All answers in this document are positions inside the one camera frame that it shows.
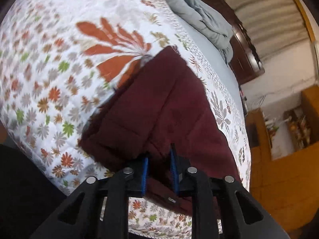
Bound wooden desk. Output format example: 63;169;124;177
245;109;271;164

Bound beige curtain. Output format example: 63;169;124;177
225;0;309;61

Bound hanging wall cables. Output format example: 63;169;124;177
246;92;300;112

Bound wooden wall shelf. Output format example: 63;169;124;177
283;106;317;151

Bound dark wooden headboard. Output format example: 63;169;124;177
202;0;265;85

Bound light blue bed sheet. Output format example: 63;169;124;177
175;15;244;118

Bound orange wooden wardrobe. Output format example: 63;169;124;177
250;85;318;232

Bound grey-blue comforter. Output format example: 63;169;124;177
165;0;234;64

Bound maroon pants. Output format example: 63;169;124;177
79;46;239;215

